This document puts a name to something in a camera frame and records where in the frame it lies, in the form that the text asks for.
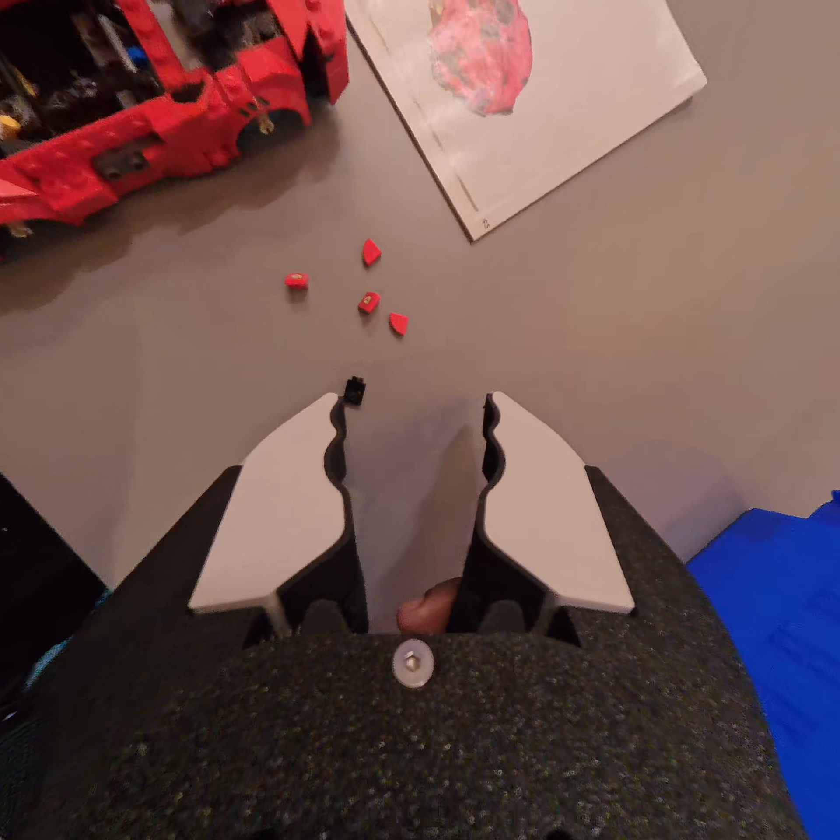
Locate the person's right hand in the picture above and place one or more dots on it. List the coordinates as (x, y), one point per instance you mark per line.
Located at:
(426, 610)

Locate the blue plastic bin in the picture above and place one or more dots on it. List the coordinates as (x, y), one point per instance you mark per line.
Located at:
(781, 623)

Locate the small red printed lego tile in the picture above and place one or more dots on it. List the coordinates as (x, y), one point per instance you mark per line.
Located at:
(296, 281)
(369, 302)

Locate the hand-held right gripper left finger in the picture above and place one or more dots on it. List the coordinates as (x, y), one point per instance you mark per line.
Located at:
(275, 512)

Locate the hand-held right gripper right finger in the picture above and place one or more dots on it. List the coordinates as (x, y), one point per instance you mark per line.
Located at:
(551, 518)

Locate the red lego car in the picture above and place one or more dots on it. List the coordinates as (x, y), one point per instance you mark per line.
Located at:
(164, 131)

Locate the red quarter round lego tile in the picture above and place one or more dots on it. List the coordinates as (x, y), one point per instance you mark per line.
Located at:
(398, 324)
(371, 253)

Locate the small black lego piece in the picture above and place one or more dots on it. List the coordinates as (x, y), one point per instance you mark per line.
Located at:
(355, 391)

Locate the lego instruction booklet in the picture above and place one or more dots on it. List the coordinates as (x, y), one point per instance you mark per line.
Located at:
(590, 98)

